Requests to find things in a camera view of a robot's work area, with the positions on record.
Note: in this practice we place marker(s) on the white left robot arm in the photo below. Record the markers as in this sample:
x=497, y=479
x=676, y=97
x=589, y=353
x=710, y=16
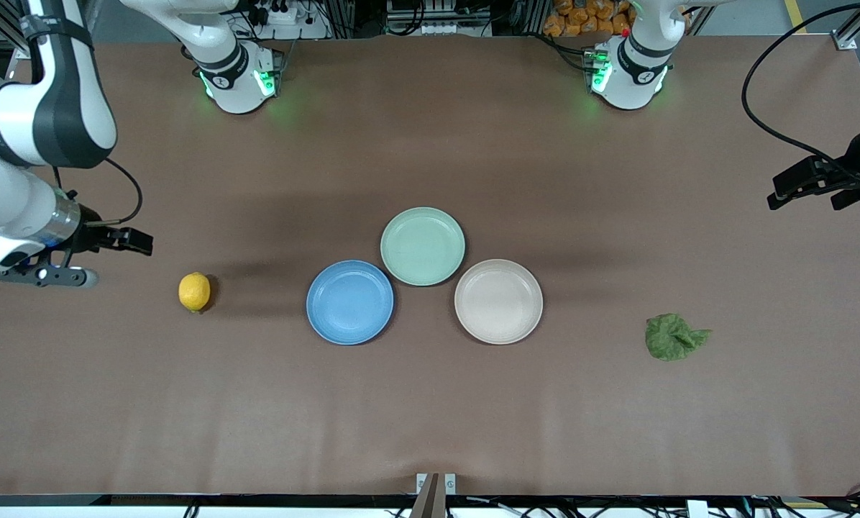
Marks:
x=631, y=79

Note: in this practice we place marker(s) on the mint green plate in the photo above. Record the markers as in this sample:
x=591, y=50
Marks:
x=423, y=246

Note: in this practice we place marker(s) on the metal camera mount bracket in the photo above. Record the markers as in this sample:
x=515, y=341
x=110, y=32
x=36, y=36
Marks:
x=436, y=489

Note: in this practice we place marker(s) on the white power strip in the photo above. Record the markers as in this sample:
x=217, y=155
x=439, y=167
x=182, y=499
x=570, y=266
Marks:
x=286, y=18

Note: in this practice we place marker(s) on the yellow lemon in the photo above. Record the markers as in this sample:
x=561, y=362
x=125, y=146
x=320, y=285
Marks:
x=194, y=291

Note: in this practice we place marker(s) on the green lettuce leaf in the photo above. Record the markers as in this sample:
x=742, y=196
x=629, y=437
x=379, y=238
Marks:
x=671, y=338

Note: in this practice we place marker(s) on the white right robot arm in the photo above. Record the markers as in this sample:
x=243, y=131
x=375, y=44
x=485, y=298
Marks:
x=13, y=122

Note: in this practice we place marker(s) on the orange snack packets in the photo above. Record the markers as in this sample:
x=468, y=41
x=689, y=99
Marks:
x=581, y=18

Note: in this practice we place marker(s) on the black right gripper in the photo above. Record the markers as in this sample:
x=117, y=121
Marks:
x=89, y=234

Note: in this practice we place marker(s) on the blue plate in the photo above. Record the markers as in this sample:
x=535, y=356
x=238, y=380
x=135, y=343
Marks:
x=349, y=302

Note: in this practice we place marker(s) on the beige plate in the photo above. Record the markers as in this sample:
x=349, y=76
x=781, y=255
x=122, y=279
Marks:
x=498, y=302

